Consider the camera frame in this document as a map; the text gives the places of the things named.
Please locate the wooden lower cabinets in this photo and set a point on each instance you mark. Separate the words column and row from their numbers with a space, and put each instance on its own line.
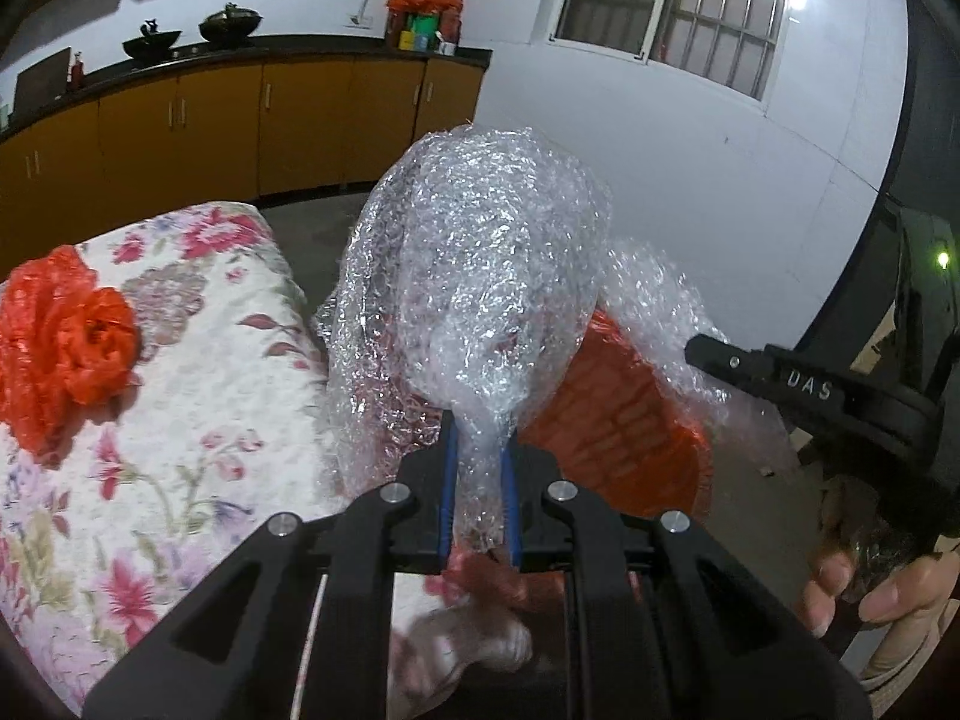
column 225, row 127

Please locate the black kitchen countertop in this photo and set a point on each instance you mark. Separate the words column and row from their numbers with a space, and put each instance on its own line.
column 300, row 56

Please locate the red bottle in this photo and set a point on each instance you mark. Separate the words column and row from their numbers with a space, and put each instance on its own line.
column 76, row 73

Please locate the clear bubble wrap sheet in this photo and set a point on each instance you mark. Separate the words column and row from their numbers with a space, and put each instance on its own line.
column 487, row 255

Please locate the red plastic bag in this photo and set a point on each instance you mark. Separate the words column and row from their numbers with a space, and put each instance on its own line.
column 67, row 337

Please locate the black wok with lid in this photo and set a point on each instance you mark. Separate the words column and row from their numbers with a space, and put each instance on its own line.
column 231, row 24

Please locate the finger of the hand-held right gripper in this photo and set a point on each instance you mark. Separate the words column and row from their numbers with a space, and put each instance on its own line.
column 731, row 364

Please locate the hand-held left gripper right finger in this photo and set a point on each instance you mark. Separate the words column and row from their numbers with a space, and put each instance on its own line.
column 511, row 517

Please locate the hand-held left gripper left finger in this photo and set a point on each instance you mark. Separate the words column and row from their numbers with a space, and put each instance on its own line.
column 448, row 495

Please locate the red bag cover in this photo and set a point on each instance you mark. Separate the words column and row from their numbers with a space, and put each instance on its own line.
column 424, row 0

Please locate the red bag with containers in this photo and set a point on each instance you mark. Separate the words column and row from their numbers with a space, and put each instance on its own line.
column 420, row 34

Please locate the floral tablecloth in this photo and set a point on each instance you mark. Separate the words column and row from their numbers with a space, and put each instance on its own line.
column 187, row 427

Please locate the orange plastic waste basket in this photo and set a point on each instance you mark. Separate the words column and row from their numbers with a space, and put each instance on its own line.
column 637, row 427

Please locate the person's right hand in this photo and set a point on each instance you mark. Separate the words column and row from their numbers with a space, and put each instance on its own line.
column 900, row 592

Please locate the dark cutting board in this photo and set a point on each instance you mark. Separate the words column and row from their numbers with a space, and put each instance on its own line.
column 41, row 86

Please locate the barred window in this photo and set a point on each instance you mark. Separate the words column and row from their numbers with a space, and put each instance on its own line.
column 720, row 15

